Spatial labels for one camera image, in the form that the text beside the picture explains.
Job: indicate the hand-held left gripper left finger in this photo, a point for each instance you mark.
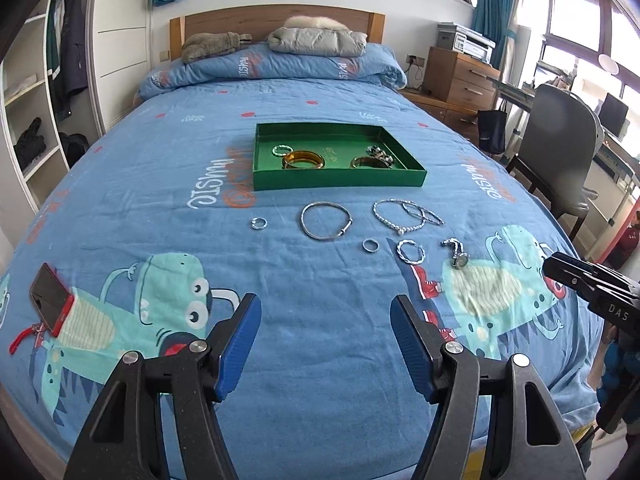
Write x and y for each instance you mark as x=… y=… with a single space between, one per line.
x=240 y=345

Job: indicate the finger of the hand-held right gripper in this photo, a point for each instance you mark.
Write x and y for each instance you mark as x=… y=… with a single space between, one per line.
x=567 y=272

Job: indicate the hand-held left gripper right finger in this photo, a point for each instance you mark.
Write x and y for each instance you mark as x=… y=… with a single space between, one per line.
x=410 y=345

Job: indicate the thin silver bangle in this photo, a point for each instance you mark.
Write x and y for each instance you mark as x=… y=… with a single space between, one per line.
x=440 y=220
x=404 y=208

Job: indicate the silver bangle with clasp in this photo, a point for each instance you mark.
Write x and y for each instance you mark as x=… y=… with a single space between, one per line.
x=345 y=230

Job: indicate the green cardboard tray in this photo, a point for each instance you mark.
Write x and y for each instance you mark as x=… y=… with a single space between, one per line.
x=340 y=179

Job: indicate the silver jewelry cluster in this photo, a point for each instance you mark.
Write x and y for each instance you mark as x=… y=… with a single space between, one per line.
x=377 y=151

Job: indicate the person's blue clothing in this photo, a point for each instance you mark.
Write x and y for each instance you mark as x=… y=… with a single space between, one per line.
x=611 y=365

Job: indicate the blue dinosaur printed bedsheet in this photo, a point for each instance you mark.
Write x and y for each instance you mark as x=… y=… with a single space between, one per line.
x=320 y=280

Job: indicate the desk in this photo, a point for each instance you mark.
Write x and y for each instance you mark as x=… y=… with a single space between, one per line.
x=617 y=165

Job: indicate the grey chair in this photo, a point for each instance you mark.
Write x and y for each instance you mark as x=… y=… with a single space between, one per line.
x=555 y=135

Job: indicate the black tote bag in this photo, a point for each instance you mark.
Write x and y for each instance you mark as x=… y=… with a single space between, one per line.
x=491 y=132

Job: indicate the computer monitor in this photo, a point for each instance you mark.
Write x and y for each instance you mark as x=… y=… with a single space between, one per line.
x=614 y=112

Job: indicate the brown bangle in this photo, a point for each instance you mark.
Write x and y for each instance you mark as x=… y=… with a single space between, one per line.
x=357 y=162

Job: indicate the amber bangle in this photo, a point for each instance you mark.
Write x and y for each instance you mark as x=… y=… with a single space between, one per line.
x=300 y=164

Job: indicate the red smartphone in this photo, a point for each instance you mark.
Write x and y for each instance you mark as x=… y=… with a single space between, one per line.
x=50 y=295

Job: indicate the wooden nightstand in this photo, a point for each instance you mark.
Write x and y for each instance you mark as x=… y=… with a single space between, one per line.
x=440 y=110

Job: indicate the round white mirror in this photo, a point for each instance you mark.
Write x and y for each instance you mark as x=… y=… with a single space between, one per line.
x=609 y=64

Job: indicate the wooden drawer chest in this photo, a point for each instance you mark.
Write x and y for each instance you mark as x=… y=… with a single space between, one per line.
x=457 y=77

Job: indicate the white printer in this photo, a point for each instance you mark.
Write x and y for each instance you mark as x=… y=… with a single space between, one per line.
x=462 y=40

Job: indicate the window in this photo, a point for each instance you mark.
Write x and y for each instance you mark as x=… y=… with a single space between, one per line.
x=575 y=10

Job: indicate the folded blue duvet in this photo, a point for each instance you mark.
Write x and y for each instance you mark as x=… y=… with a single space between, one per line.
x=280 y=67

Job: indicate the long teal curtain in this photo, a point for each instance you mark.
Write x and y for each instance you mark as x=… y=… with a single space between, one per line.
x=492 y=0

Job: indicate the folded black clothes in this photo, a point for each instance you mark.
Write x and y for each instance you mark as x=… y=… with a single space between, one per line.
x=30 y=145

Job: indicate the grey plush toy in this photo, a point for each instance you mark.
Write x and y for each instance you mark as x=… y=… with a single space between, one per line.
x=210 y=46

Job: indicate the grey folded down jacket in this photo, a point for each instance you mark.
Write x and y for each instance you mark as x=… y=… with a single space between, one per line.
x=315 y=41

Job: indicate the wooden headboard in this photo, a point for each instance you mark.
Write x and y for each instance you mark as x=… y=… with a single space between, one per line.
x=225 y=22

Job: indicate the white wardrobe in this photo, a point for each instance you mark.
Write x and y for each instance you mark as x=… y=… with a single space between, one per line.
x=122 y=35

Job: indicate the white fur cushion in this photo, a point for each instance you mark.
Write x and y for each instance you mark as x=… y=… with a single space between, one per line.
x=315 y=21

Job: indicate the hanging dark jacket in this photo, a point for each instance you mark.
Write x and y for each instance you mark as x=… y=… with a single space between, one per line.
x=72 y=55

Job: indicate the wall socket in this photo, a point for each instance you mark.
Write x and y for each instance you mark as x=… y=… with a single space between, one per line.
x=415 y=60

